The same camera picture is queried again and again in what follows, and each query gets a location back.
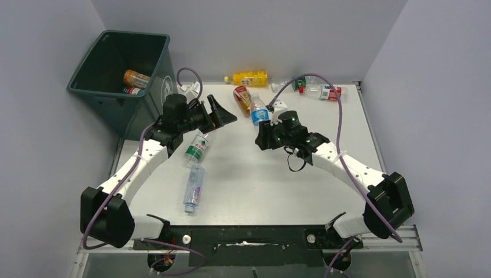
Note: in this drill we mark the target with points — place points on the aluminium frame rail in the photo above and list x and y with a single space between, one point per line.
374 257

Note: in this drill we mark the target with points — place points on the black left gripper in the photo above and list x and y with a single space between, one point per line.
218 117

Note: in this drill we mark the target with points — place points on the yellow juice bottle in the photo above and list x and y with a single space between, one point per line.
251 78

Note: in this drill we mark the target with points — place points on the red gold tea bottle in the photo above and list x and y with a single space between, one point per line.
243 98

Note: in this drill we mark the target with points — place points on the green cap water bottle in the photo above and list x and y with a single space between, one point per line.
196 148

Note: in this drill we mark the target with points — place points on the clear bottle green label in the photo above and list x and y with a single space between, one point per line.
301 85

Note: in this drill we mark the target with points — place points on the clear bottle red white label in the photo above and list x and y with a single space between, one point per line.
132 90

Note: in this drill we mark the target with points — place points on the orange drink bottle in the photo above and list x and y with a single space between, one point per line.
136 79

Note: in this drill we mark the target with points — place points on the dark green plastic bin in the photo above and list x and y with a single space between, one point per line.
98 80

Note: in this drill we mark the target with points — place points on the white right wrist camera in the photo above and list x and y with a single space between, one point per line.
278 108

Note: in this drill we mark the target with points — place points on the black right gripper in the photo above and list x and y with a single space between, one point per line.
264 140

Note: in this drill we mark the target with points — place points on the purple label Ganten bottle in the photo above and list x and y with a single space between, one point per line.
193 188

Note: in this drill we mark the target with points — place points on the clear bottle blue label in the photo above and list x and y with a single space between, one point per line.
258 110

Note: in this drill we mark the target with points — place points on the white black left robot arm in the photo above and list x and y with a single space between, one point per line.
105 216

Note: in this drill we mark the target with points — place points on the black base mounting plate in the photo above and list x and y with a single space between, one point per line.
250 245

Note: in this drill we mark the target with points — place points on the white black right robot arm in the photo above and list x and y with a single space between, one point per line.
388 203

